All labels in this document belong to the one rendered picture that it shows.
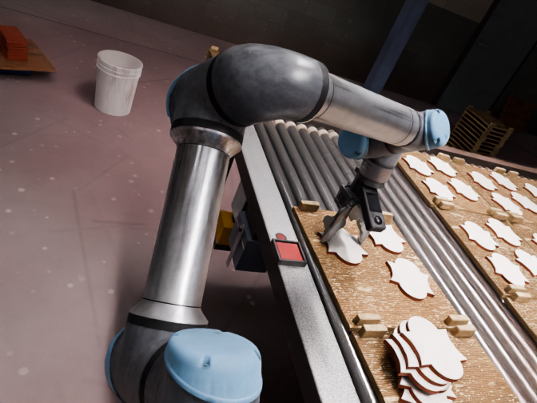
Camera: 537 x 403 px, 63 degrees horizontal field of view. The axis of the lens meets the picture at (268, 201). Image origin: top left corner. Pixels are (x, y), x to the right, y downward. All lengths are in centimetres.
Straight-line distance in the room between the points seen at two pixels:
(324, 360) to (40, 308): 136
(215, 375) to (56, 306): 156
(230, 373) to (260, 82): 37
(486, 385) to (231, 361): 71
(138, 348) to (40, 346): 129
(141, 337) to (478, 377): 75
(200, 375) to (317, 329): 49
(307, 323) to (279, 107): 50
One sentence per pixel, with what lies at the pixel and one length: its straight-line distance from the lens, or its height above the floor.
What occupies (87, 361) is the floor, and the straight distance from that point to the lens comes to 189.
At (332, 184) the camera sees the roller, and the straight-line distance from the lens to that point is 148.
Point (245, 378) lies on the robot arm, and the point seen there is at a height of 116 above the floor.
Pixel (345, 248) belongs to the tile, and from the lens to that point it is 116.
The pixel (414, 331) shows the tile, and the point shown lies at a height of 100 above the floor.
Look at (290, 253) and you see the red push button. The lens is 108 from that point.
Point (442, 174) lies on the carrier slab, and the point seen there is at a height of 94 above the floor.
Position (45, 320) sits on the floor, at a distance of 199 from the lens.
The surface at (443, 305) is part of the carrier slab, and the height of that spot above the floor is 94.
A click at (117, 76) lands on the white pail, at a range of 323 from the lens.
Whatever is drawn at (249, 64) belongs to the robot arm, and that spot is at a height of 140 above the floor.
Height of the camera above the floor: 158
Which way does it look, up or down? 32 degrees down
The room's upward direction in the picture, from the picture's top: 24 degrees clockwise
